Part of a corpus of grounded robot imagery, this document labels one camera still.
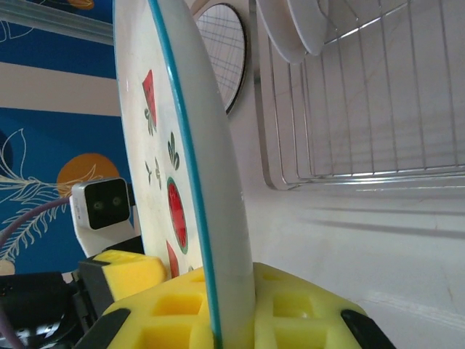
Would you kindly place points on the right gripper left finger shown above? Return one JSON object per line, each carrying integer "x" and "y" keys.
{"x": 163, "y": 312}

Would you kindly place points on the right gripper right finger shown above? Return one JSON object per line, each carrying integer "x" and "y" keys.
{"x": 309, "y": 316}

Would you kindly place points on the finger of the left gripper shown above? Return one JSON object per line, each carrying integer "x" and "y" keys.
{"x": 127, "y": 272}

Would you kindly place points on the watermelon print plate teal rim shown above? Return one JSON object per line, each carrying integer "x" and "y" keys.
{"x": 160, "y": 145}

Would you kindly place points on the large grid line plate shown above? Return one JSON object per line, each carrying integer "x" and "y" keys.
{"x": 221, "y": 54}

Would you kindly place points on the small plate dark lettered rim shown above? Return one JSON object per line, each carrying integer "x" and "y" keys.
{"x": 279, "y": 36}

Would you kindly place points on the small white printed plate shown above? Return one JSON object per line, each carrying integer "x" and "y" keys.
{"x": 312, "y": 29}

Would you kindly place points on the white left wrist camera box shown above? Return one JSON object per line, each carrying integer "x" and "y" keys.
{"x": 101, "y": 203}

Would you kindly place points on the aluminium frame post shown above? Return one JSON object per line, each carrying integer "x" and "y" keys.
{"x": 54, "y": 23}

